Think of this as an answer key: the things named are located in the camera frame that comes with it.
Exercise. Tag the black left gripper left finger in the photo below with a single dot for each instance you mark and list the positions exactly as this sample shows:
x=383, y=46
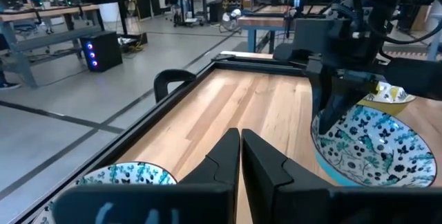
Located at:
x=207, y=196

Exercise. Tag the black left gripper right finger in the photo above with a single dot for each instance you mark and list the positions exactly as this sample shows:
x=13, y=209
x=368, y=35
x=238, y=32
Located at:
x=276, y=196

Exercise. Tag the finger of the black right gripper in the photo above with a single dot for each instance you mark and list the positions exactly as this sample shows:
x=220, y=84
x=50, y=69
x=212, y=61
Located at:
x=321, y=96
x=342, y=99

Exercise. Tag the teal floral mini bowl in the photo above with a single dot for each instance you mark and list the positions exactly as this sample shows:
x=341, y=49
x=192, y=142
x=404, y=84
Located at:
x=380, y=155
x=138, y=173

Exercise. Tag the yellow leaf-print mini bowl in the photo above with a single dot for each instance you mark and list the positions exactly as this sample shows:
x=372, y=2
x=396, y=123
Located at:
x=390, y=94

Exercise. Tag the blue-grey leg table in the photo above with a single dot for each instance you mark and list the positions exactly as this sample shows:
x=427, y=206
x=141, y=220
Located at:
x=252, y=40

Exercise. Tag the silver floor fan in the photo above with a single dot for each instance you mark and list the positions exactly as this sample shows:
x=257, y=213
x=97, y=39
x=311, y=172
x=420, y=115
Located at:
x=231, y=18

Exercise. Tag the computer tower with LEDs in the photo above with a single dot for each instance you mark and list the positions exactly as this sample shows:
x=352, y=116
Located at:
x=107, y=51

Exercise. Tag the black standing desk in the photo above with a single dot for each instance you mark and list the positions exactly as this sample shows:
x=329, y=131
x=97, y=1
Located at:
x=123, y=16

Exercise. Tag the grey wooden-top workbench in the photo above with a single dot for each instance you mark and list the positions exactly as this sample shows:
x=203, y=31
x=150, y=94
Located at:
x=52, y=37

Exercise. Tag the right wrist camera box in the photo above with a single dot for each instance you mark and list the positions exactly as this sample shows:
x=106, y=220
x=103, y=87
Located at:
x=319, y=35

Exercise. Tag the black aluminium table frame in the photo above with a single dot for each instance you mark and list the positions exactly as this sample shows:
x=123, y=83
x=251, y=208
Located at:
x=165, y=113

